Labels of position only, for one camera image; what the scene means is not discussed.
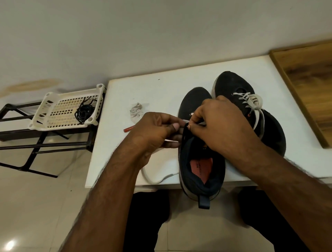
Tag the white perforated plastic tray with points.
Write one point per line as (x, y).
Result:
(57, 110)

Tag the crumpled white paper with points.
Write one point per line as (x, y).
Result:
(136, 110)

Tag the dark sneaker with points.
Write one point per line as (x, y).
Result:
(202, 176)
(231, 83)

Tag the grey shoelaces bundle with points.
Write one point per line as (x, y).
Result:
(150, 179)

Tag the black shoelace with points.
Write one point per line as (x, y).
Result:
(84, 111)
(90, 103)

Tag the small red stick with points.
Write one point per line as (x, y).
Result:
(128, 128)

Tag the person's right hand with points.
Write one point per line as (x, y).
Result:
(228, 130)

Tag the person's left hand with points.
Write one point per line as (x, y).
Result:
(150, 135)

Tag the grey shoelace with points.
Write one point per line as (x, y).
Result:
(253, 101)

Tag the person's left forearm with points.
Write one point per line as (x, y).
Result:
(98, 207)

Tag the black metal rack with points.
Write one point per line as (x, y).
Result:
(36, 141)

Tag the wooden board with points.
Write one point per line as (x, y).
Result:
(308, 85)

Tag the person's right forearm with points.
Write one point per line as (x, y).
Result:
(295, 200)

